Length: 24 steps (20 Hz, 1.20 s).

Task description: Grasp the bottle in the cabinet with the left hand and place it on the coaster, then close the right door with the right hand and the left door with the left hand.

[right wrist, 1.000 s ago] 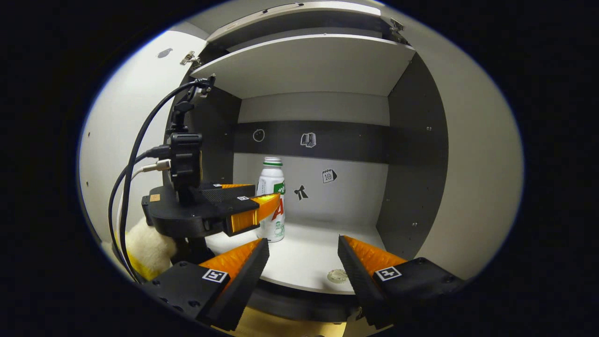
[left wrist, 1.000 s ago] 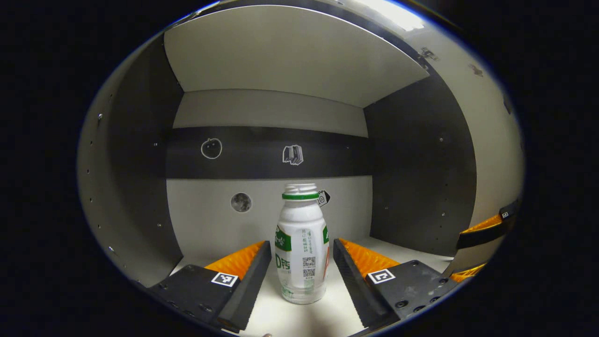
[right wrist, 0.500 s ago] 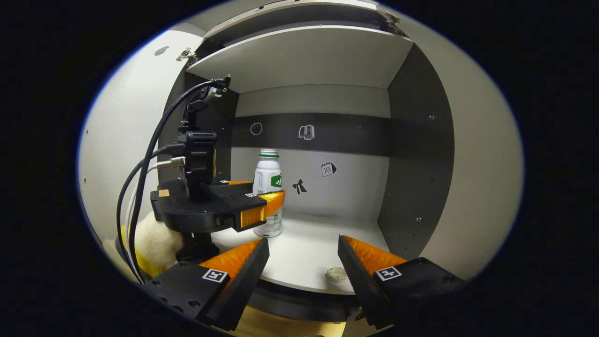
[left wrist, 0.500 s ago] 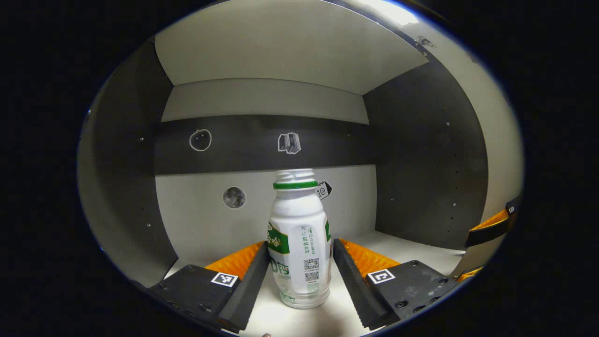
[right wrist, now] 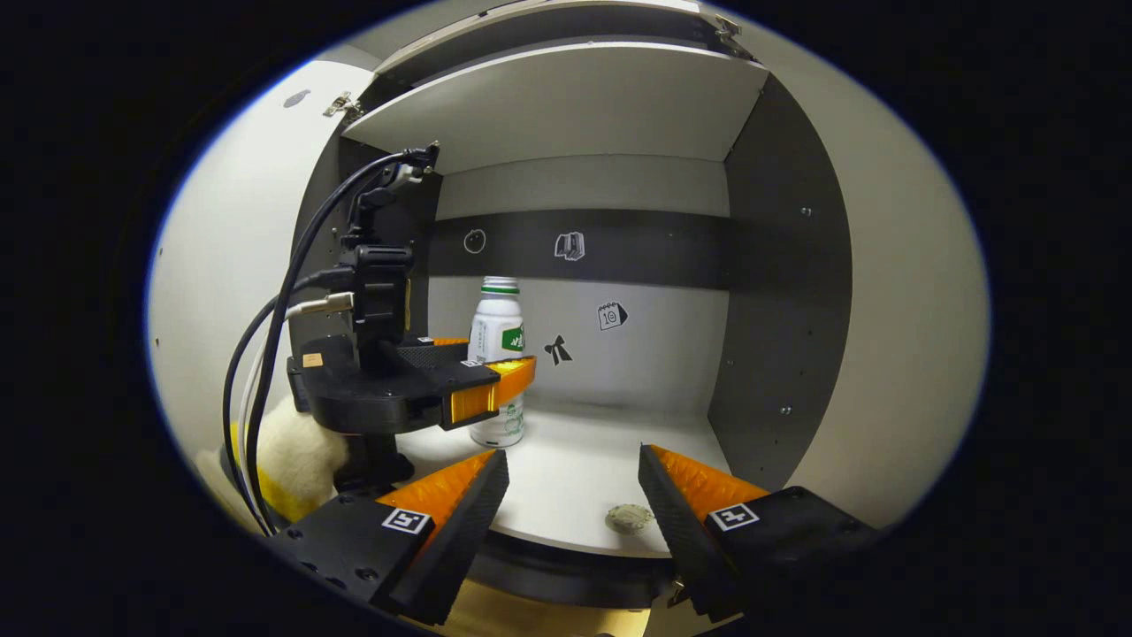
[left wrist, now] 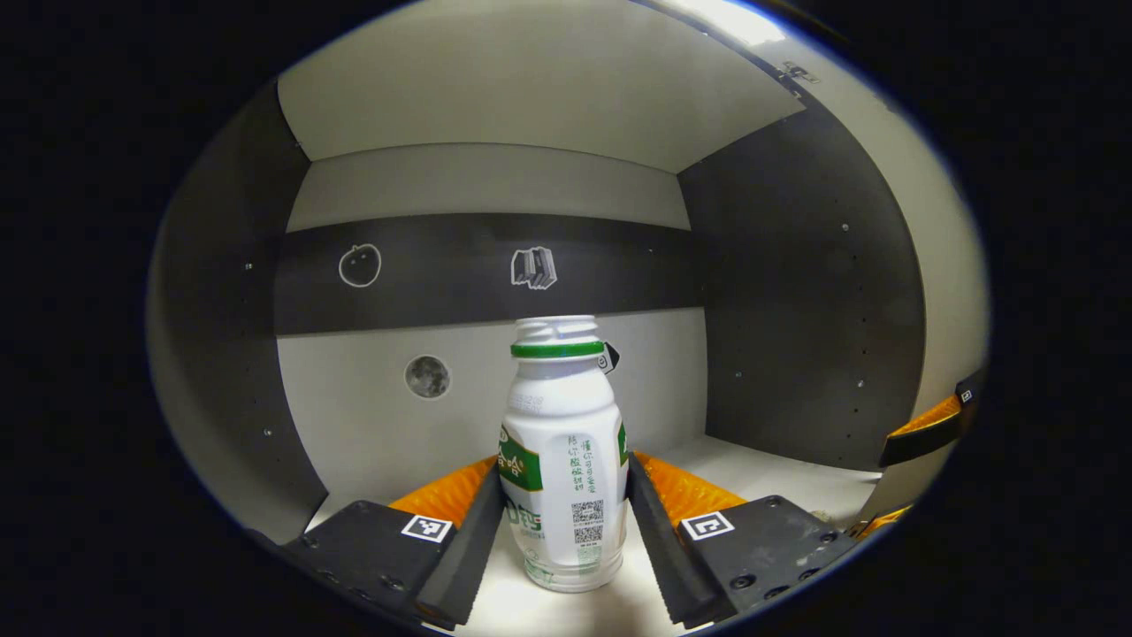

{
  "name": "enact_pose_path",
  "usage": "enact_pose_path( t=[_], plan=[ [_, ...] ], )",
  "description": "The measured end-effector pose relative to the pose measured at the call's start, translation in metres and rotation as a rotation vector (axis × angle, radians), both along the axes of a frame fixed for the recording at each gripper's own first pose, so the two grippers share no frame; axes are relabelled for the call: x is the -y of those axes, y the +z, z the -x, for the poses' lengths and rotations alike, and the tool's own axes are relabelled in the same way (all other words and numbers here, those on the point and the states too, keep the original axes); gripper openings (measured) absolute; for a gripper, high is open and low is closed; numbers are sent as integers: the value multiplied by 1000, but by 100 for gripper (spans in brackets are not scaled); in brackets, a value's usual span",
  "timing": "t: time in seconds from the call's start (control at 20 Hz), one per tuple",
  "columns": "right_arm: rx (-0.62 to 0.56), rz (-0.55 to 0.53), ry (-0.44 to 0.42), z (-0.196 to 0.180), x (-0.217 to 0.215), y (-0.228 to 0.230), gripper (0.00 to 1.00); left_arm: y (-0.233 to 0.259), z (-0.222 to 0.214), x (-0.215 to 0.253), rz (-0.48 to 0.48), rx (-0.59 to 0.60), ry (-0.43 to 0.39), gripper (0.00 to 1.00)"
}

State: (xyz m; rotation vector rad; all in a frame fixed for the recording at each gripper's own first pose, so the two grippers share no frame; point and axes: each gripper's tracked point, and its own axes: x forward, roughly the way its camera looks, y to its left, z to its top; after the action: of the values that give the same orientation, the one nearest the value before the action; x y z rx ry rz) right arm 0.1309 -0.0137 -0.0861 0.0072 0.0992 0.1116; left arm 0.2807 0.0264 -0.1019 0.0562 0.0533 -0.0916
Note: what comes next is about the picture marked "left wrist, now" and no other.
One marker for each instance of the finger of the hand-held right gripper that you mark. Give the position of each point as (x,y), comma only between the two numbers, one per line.
(920,447)
(880,520)

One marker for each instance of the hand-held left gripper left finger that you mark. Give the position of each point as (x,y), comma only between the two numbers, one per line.
(464,557)

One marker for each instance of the metal door hinge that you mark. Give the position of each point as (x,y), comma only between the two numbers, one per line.
(800,72)

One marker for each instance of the white cabinet shelf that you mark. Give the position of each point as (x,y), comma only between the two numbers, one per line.
(769,469)
(531,88)

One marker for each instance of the white bottle green label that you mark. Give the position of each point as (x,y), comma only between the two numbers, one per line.
(562,442)

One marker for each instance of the grey cabinet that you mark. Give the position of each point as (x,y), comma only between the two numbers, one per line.
(796,310)

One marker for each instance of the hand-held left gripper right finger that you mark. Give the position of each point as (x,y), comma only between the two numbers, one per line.
(663,548)

